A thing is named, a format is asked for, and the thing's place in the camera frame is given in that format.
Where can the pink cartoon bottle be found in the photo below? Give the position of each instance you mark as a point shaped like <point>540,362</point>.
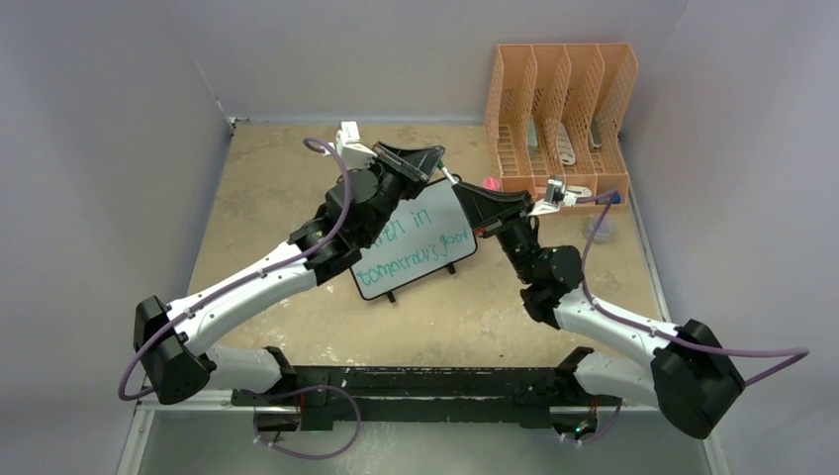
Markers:
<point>491,183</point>

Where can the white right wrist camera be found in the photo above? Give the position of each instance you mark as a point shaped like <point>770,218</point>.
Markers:
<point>555,198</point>

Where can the white whiteboard black frame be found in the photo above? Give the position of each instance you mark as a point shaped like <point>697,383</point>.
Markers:
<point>423,235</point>

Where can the grey tool in organizer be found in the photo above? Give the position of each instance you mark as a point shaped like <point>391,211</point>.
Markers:
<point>595,138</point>

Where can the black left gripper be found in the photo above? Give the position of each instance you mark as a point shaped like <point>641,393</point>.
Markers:
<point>420,167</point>

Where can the white long tool in organizer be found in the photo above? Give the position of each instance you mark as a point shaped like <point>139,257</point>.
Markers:
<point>565,150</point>

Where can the clear small plastic jar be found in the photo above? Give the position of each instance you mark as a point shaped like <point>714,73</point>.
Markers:
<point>599,231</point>

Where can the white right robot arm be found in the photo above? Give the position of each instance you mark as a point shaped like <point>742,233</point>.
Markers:
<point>682,371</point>

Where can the white stapler in organizer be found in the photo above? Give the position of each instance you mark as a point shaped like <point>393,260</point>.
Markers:
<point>581,192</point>

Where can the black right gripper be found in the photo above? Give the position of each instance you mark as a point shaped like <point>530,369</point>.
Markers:
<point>486,207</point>

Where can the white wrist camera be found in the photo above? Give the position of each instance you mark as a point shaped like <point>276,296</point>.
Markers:
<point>349,146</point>
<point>555,198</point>

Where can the peach plastic file organizer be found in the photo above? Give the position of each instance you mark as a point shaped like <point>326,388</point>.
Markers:
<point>556,111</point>

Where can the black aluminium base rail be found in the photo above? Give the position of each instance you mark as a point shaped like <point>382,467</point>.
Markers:
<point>481,395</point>

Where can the white green whiteboard marker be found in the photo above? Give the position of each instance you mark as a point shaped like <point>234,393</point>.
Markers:
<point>448,175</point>

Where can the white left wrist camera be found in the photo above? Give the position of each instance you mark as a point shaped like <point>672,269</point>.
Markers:
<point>349,146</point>

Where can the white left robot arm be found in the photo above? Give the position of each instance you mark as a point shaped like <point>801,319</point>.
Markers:
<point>176,343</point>

